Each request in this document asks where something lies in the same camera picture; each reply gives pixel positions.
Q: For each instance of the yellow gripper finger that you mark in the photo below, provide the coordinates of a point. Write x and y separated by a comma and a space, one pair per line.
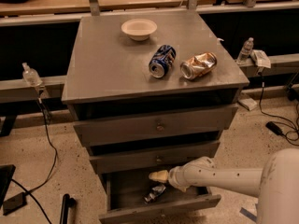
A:
160, 176

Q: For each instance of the silver crushed redbull can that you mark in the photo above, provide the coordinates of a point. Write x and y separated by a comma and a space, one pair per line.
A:
154, 193

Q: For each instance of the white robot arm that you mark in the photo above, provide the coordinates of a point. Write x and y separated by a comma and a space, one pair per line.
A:
276, 185

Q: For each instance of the grey middle drawer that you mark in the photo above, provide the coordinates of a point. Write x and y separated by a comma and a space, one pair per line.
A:
152, 157

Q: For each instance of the grey drawer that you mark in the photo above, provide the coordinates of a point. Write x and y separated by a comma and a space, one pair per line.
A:
152, 157
98, 132
126, 191

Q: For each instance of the grey bottom drawer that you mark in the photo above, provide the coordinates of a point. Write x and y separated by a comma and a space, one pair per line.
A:
126, 191

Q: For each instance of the grey top drawer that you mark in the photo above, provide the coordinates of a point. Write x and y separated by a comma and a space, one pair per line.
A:
98, 132

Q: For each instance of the grey drawer cabinet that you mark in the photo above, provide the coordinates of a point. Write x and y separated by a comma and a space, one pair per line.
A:
108, 75

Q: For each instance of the blue crushed soda can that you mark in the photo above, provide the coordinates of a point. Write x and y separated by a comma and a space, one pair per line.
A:
162, 61

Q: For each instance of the orange crushed soda can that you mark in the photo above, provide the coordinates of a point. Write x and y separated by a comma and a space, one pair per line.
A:
198, 65

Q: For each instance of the white box on floor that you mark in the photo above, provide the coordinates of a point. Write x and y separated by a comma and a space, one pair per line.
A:
247, 102

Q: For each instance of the black power adapter right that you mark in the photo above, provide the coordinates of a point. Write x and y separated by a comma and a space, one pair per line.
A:
274, 128

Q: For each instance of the black power adapter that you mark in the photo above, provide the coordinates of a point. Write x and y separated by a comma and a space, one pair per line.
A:
274, 128
14, 203

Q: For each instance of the clear water bottle right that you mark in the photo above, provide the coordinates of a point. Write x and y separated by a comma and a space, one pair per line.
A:
245, 51

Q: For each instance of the white paper packet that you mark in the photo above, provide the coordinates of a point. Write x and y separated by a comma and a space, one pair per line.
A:
260, 58

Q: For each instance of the black monitor edge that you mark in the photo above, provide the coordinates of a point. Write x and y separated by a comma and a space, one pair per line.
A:
6, 174

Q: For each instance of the black power adapter left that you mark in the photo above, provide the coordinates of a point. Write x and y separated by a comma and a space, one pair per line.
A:
14, 203

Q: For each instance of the black post on floor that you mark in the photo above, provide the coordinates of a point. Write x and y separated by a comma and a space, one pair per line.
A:
67, 203

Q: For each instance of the clear bottle on left rail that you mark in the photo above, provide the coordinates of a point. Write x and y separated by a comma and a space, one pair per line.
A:
31, 76

